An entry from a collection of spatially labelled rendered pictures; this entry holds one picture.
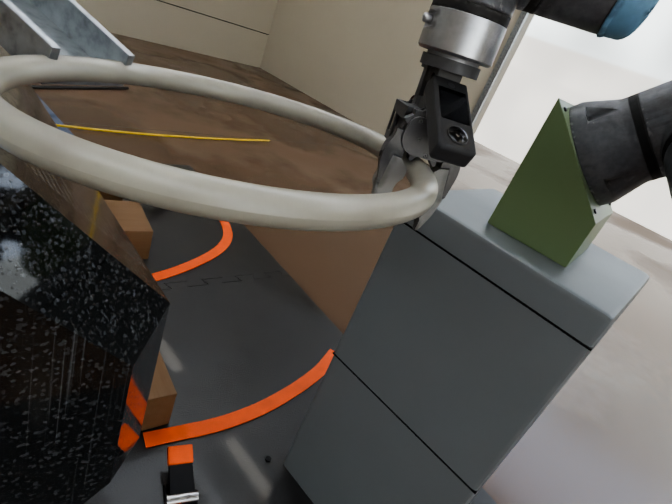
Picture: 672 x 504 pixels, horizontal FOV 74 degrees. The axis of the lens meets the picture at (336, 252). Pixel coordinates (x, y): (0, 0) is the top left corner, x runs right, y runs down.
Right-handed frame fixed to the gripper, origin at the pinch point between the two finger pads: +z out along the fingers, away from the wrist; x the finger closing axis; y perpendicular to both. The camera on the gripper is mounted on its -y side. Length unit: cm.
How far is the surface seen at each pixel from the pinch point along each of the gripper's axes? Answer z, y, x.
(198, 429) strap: 84, 35, 19
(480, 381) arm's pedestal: 27.6, 3.5, -27.0
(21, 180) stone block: 5.7, -0.4, 44.8
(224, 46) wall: 40, 662, 85
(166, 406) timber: 76, 34, 28
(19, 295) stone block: 16.4, -7.5, 42.0
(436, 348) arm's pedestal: 27.5, 11.0, -20.8
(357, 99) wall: 46, 547, -99
